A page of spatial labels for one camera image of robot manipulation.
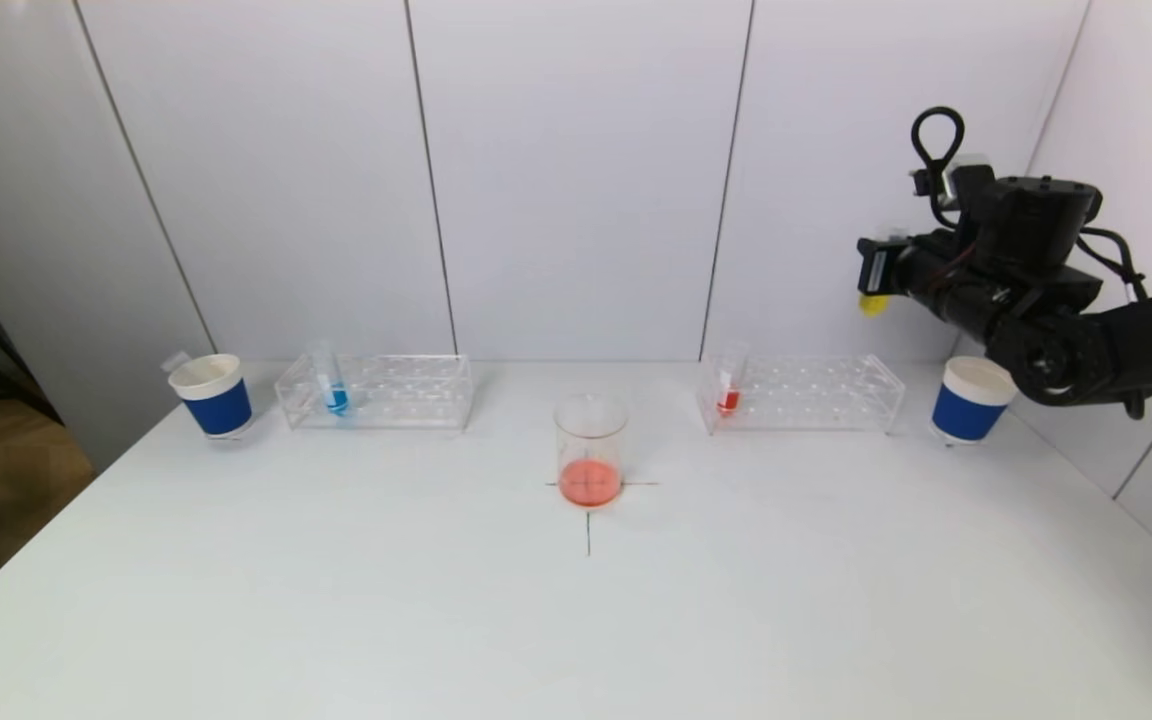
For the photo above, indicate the test tube with yellow liquid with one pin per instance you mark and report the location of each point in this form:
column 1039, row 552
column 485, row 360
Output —
column 873, row 304

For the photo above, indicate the test tube with blue liquid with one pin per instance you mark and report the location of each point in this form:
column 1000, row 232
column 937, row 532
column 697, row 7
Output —
column 336, row 398

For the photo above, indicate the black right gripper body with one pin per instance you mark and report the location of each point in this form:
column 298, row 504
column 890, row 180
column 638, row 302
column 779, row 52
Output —
column 875, row 268

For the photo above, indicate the clear acrylic test tube rack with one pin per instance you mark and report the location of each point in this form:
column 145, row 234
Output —
column 806, row 395
column 396, row 400

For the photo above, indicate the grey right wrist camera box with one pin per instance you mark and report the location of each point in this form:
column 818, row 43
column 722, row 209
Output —
column 968, row 178

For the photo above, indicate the clear glass beaker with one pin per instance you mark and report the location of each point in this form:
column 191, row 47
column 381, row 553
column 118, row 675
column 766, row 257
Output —
column 591, row 480

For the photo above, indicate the test tube with red liquid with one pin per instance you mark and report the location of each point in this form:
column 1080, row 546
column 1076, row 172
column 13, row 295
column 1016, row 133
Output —
column 728, row 402

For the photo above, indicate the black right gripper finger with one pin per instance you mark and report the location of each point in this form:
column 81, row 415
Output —
column 876, row 268

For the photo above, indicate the blue and white paper cup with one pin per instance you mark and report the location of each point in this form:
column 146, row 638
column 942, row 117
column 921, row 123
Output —
column 218, row 405
column 966, row 415

